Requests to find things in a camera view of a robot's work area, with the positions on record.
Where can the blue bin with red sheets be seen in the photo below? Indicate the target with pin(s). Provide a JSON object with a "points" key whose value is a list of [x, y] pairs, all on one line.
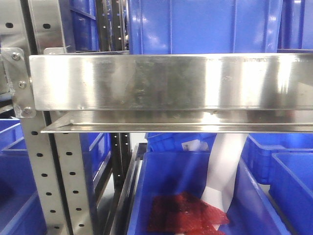
{"points": [[168, 173]]}

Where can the steel corner bracket with bolts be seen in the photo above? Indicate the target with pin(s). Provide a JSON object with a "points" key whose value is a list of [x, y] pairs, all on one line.
{"points": [[17, 75]]}

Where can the blue crate upper left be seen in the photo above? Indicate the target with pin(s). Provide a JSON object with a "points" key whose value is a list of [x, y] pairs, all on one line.
{"points": [[83, 13]]}

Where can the blue bin lower right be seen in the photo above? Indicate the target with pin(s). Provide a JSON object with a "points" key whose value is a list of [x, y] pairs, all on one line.
{"points": [[285, 163]]}

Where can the stainless steel shelf beam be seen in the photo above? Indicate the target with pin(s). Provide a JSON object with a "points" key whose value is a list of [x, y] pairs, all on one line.
{"points": [[225, 93]]}

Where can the white paper sheet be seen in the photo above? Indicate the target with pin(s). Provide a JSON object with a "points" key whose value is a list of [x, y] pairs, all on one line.
{"points": [[222, 168]]}

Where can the perforated steel shelf upright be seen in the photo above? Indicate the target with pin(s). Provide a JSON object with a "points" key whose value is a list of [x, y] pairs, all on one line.
{"points": [[61, 170]]}

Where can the blue bin lower left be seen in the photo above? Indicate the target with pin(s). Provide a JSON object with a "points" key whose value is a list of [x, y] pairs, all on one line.
{"points": [[20, 208]]}

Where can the black perforated rear upright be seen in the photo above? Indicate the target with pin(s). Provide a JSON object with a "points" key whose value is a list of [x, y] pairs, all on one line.
{"points": [[120, 156]]}

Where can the blue bin behind centre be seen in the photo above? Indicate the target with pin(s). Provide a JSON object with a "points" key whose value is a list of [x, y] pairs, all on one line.
{"points": [[167, 142]]}

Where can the red textured sheets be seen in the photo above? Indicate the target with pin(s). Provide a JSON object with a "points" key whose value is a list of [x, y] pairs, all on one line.
{"points": [[185, 214]]}

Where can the large blue crate upper shelf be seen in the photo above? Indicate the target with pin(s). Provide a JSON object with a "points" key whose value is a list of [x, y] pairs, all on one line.
{"points": [[203, 26]]}

